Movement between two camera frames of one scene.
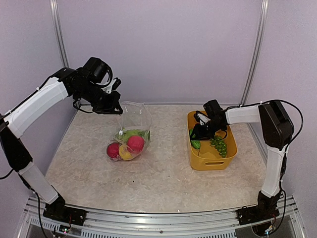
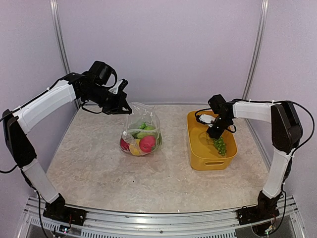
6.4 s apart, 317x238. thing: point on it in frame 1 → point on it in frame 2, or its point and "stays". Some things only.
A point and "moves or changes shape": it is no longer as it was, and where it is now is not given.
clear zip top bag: x=132 y=139 moves or changes shape
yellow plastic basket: x=208 y=157 stays
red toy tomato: x=113 y=149 → x=125 y=145
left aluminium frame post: x=57 y=16 stays
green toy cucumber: x=195 y=143 → x=142 y=126
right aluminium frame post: x=258 y=48 stays
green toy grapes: x=220 y=145 stays
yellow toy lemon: x=124 y=153 → x=134 y=148
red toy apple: x=135 y=144 → x=146 y=142
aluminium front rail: x=214 y=224 stays
